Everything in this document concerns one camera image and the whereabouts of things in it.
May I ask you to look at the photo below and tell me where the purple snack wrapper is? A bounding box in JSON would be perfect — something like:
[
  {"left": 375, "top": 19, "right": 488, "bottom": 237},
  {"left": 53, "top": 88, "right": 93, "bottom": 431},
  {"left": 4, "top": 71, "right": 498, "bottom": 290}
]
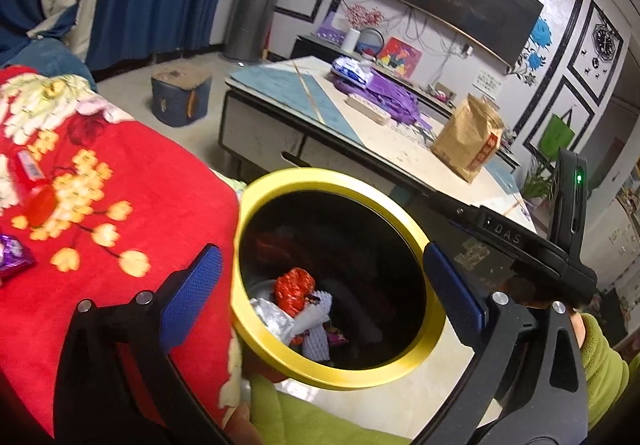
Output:
[{"left": 0, "top": 234, "right": 36, "bottom": 281}]

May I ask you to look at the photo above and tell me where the red floral blanket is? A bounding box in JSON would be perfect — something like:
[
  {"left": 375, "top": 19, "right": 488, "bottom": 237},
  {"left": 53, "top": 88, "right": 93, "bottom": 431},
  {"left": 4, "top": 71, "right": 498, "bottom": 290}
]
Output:
[{"left": 1, "top": 66, "right": 239, "bottom": 430}]

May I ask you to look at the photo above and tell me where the purple bag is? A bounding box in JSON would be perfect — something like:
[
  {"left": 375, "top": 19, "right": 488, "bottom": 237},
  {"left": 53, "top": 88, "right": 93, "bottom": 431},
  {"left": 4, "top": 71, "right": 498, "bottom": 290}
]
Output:
[{"left": 332, "top": 72, "right": 433, "bottom": 130}]

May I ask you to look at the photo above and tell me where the black wall clock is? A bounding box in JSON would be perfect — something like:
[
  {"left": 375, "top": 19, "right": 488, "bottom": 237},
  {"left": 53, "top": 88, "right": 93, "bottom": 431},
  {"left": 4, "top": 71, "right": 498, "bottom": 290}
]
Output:
[{"left": 592, "top": 23, "right": 617, "bottom": 63}]

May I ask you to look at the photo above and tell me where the coffee table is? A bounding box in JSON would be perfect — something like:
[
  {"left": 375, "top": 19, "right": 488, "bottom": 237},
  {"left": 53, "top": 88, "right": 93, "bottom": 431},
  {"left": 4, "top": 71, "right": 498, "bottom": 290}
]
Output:
[{"left": 219, "top": 57, "right": 536, "bottom": 245}]

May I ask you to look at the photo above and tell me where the green tote bag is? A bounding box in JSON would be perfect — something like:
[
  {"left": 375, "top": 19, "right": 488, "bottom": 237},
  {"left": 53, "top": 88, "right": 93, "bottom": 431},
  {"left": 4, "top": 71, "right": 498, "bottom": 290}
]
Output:
[{"left": 538, "top": 108, "right": 575, "bottom": 161}]

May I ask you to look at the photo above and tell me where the yellow rimmed black trash bin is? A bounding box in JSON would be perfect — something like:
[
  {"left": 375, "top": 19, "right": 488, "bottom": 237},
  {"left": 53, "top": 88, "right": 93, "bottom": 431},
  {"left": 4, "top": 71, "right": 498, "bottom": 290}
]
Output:
[{"left": 231, "top": 168, "right": 446, "bottom": 391}]

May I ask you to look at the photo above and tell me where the green sleeve forearm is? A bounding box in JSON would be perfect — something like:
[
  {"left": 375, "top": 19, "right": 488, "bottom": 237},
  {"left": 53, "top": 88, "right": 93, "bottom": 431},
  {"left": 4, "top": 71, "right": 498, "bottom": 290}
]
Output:
[{"left": 579, "top": 314, "right": 637, "bottom": 429}]

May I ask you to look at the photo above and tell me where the round mirror ornament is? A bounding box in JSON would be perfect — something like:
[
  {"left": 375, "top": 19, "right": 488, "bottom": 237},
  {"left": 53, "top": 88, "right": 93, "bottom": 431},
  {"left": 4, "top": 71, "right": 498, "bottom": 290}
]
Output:
[{"left": 355, "top": 27, "right": 385, "bottom": 58}]

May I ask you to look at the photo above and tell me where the white vase with red flowers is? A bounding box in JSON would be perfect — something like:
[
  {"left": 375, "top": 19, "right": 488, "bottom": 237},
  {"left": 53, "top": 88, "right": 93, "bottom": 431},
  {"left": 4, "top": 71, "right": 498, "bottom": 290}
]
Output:
[{"left": 343, "top": 4, "right": 386, "bottom": 35}]

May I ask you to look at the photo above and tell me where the red plastic bag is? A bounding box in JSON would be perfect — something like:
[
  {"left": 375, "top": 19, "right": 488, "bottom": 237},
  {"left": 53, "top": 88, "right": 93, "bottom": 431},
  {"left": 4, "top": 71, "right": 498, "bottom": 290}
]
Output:
[{"left": 273, "top": 267, "right": 316, "bottom": 317}]

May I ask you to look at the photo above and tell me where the right hand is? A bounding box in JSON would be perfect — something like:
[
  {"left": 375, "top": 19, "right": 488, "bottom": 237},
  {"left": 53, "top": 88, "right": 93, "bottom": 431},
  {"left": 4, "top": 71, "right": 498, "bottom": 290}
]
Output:
[{"left": 570, "top": 311, "right": 587, "bottom": 349}]

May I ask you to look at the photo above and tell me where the white tissue pack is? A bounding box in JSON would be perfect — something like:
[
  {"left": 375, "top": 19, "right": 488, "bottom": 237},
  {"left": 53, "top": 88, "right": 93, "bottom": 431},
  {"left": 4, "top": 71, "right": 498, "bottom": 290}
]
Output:
[{"left": 331, "top": 56, "right": 373, "bottom": 88}]

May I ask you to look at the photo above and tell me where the white foam fruit net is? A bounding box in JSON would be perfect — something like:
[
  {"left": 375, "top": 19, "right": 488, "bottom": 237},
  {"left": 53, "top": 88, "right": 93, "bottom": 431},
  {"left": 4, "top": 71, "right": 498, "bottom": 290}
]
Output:
[{"left": 292, "top": 290, "right": 332, "bottom": 363}]

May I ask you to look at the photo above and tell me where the white plastic bag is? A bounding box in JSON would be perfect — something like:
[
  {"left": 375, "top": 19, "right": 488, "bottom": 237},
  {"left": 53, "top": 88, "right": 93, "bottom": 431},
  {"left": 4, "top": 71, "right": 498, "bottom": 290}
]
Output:
[{"left": 250, "top": 298, "right": 295, "bottom": 345}]

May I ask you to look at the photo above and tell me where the brown paper bag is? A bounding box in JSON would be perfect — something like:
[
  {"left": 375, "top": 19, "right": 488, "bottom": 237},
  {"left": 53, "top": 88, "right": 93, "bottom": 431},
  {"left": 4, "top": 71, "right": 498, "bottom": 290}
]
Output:
[{"left": 431, "top": 94, "right": 506, "bottom": 183}]

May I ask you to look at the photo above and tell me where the blue storage stool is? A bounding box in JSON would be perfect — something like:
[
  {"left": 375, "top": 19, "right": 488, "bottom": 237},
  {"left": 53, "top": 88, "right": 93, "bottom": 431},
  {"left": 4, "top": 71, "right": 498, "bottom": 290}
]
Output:
[{"left": 151, "top": 63, "right": 212, "bottom": 128}]

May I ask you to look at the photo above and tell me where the black tv cabinet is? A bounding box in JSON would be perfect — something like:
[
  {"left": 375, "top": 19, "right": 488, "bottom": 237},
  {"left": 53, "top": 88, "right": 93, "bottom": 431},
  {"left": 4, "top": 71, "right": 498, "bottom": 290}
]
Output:
[{"left": 290, "top": 33, "right": 522, "bottom": 171}]

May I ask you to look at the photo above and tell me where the blue curtain left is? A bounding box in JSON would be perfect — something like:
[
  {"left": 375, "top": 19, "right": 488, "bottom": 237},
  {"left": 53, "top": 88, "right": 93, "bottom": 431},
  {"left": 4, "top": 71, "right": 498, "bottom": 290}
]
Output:
[{"left": 1, "top": 0, "right": 78, "bottom": 65}]

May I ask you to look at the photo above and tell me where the left hand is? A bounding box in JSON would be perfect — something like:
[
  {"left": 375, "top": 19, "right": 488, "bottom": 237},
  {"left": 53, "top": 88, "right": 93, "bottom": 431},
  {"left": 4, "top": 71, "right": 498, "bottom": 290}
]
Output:
[{"left": 224, "top": 404, "right": 264, "bottom": 445}]

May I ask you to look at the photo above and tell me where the colourful picture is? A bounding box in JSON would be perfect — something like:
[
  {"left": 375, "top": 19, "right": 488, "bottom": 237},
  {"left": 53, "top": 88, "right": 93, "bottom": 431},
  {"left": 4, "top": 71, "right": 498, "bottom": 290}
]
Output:
[{"left": 376, "top": 37, "right": 422, "bottom": 78}]

